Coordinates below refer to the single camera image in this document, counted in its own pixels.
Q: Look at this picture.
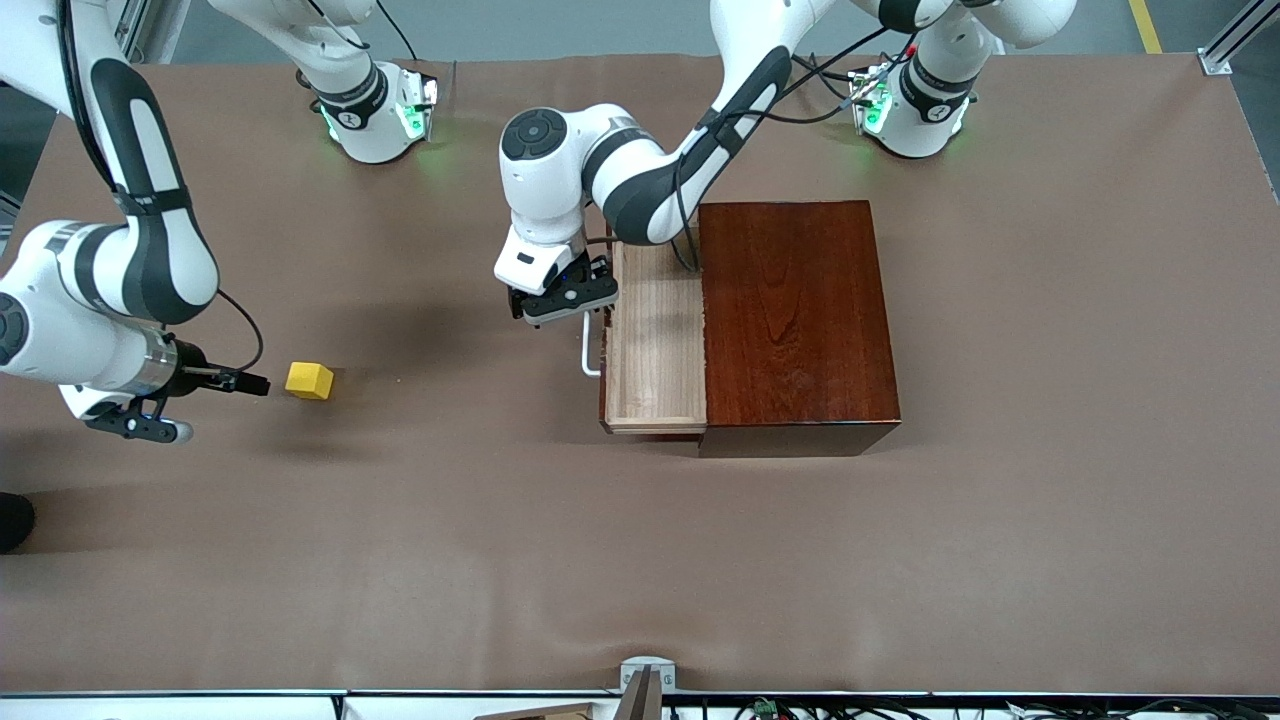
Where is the grey metal bracket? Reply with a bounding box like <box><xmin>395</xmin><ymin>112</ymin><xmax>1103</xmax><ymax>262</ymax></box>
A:
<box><xmin>615</xmin><ymin>655</ymin><xmax>677</xmax><ymax>720</ymax></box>

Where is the black cable bundle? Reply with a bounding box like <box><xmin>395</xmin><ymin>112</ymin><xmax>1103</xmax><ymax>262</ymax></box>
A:
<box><xmin>668</xmin><ymin>696</ymin><xmax>1280</xmax><ymax>720</ymax></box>

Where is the dark wooden cabinet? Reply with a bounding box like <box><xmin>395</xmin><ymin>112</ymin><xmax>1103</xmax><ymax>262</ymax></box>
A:
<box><xmin>697</xmin><ymin>200</ymin><xmax>903</xmax><ymax>459</ymax></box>

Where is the black right base cable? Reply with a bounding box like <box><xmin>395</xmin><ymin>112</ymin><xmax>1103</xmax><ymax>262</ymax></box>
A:
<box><xmin>374</xmin><ymin>0</ymin><xmax>420</xmax><ymax>64</ymax></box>

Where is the black base cable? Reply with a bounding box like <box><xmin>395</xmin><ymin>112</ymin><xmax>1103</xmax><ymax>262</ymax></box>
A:
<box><xmin>790</xmin><ymin>52</ymin><xmax>863</xmax><ymax>107</ymax></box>
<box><xmin>374</xmin><ymin>0</ymin><xmax>420</xmax><ymax>64</ymax></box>

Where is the brown cardboard piece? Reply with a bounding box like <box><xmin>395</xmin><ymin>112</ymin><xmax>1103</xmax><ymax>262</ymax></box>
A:
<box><xmin>472</xmin><ymin>702</ymin><xmax>603</xmax><ymax>720</ymax></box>

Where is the aluminium frame profile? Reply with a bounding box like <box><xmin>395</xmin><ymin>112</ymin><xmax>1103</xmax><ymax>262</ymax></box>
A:
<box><xmin>1197</xmin><ymin>0</ymin><xmax>1280</xmax><ymax>77</ymax></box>
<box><xmin>112</xmin><ymin>0</ymin><xmax>161</xmax><ymax>63</ymax></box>

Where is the yellow floor tape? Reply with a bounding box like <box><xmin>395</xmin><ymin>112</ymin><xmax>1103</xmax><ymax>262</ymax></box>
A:
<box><xmin>1128</xmin><ymin>0</ymin><xmax>1166</xmax><ymax>56</ymax></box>

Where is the brown table cover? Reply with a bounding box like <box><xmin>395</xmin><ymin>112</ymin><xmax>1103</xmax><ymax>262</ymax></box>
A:
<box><xmin>0</xmin><ymin>52</ymin><xmax>1280</xmax><ymax>696</ymax></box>

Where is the black shoe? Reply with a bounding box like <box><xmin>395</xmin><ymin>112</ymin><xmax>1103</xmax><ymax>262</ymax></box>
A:
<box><xmin>0</xmin><ymin>492</ymin><xmax>37</xmax><ymax>555</ymax></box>

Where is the black left base cable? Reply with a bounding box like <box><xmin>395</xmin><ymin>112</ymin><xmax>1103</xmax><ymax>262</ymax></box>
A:
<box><xmin>790</xmin><ymin>52</ymin><xmax>863</xmax><ymax>107</ymax></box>

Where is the wooden drawer with white handle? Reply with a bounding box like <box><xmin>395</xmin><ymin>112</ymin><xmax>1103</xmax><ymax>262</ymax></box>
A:
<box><xmin>583</xmin><ymin>240</ymin><xmax>709</xmax><ymax>436</ymax></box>

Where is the yellow block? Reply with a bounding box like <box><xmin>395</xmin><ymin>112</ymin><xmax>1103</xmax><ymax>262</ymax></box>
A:
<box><xmin>285</xmin><ymin>361</ymin><xmax>335</xmax><ymax>401</ymax></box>

